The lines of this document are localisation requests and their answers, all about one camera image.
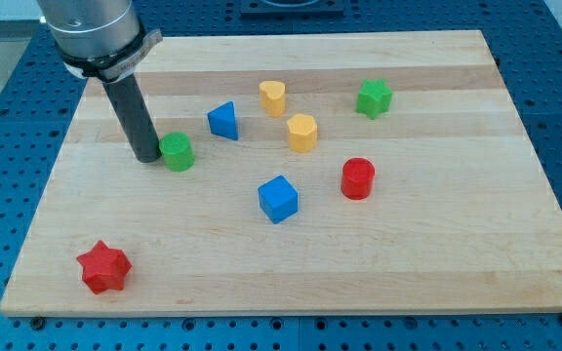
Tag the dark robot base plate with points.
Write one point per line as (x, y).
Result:
(250, 8)

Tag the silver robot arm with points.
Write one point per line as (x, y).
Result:
(103, 39)

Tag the red cylinder block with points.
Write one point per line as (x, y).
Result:
(357, 177)

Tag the yellow heart block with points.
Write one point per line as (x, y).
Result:
(273, 97)

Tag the green star block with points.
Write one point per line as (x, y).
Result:
(374, 98)

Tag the yellow hexagon block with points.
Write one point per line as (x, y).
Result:
(302, 133)

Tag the red star block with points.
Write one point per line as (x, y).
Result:
(104, 268)

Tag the green cylinder block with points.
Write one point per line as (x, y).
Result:
(177, 151)

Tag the blue triangle block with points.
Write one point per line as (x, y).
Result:
(222, 121)

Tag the wooden board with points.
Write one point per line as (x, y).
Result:
(461, 218)

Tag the blue cube block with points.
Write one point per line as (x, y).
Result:
(278, 199)

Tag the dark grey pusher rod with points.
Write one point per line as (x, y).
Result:
(129, 106)

